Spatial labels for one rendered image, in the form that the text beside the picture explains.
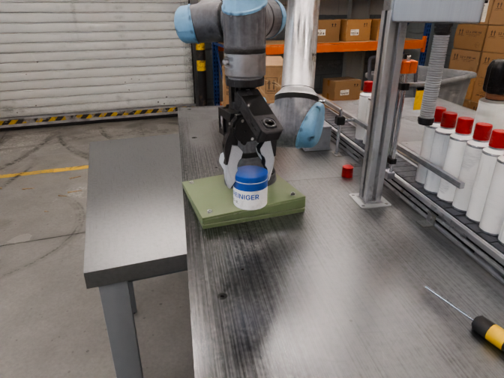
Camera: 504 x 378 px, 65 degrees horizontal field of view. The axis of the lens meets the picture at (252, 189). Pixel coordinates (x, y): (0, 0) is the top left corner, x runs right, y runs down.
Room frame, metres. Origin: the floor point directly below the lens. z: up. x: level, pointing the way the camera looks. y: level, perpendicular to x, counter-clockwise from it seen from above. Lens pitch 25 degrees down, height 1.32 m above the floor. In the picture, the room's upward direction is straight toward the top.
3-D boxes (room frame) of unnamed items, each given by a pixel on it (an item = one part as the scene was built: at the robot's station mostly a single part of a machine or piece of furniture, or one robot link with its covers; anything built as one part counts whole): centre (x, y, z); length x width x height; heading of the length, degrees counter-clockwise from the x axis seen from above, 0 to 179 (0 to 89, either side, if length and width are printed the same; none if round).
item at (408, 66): (1.04, -0.41, 1.05); 0.10 x 0.04 x 0.33; 100
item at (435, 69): (0.88, -0.39, 1.18); 0.04 x 0.04 x 0.21
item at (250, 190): (0.73, 0.00, 0.98); 0.07 x 0.07 x 0.07
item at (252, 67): (0.75, 0.02, 1.22); 0.08 x 0.08 x 0.05
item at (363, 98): (1.38, -0.40, 0.98); 0.05 x 0.05 x 0.20
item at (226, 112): (0.76, 0.02, 1.14); 0.09 x 0.08 x 0.12; 27
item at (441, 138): (0.94, -0.47, 0.98); 0.05 x 0.05 x 0.20
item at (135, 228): (1.23, 0.06, 0.81); 0.90 x 0.90 x 0.04; 20
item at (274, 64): (1.66, -0.01, 0.99); 0.30 x 0.24 x 0.27; 1
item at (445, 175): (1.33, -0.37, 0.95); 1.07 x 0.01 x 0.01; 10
